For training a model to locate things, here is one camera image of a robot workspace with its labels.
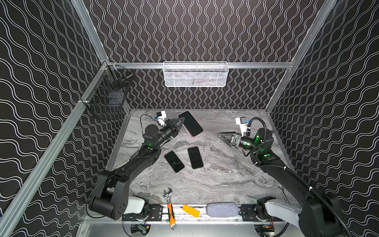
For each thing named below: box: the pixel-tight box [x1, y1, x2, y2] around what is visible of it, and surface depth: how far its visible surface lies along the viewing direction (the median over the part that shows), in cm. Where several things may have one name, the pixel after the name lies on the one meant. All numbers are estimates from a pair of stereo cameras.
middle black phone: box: [187, 146, 204, 170], surface depth 97 cm
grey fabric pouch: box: [206, 201, 239, 218], surface depth 75 cm
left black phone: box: [164, 151, 185, 173], surface depth 95 cm
